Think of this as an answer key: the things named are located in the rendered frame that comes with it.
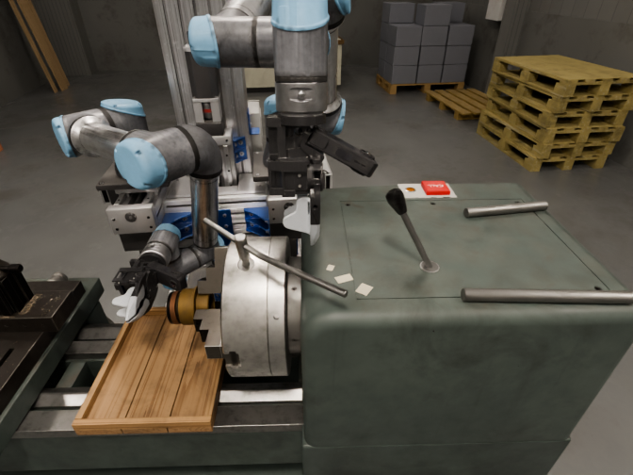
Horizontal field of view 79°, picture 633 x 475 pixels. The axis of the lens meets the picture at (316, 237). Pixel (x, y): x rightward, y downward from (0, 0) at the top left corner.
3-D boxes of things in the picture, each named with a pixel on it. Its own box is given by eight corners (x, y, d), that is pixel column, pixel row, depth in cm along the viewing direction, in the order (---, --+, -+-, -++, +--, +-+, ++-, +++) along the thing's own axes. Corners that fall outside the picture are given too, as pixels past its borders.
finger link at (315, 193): (308, 217, 64) (308, 165, 60) (319, 217, 64) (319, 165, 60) (308, 228, 59) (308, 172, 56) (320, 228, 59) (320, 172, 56)
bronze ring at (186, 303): (211, 276, 90) (171, 279, 90) (203, 304, 83) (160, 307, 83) (219, 304, 96) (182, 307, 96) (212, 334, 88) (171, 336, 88)
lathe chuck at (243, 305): (281, 285, 112) (271, 207, 88) (276, 396, 91) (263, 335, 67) (250, 286, 112) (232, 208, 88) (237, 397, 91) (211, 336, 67)
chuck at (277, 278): (293, 285, 112) (287, 207, 88) (291, 396, 91) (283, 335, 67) (281, 285, 112) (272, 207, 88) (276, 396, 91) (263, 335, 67)
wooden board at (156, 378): (235, 315, 116) (235, 305, 114) (212, 432, 86) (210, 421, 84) (136, 317, 116) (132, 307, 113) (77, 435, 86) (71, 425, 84)
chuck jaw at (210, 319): (246, 306, 85) (238, 349, 76) (248, 321, 88) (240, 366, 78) (195, 307, 85) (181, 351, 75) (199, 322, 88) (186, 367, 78)
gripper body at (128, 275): (120, 305, 95) (137, 274, 105) (154, 304, 95) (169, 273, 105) (109, 282, 91) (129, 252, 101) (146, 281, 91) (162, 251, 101)
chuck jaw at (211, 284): (250, 288, 92) (248, 238, 91) (246, 293, 87) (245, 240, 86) (202, 289, 91) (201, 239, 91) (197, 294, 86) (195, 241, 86)
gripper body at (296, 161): (273, 186, 65) (269, 110, 60) (324, 185, 65) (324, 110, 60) (269, 200, 58) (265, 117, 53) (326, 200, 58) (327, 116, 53)
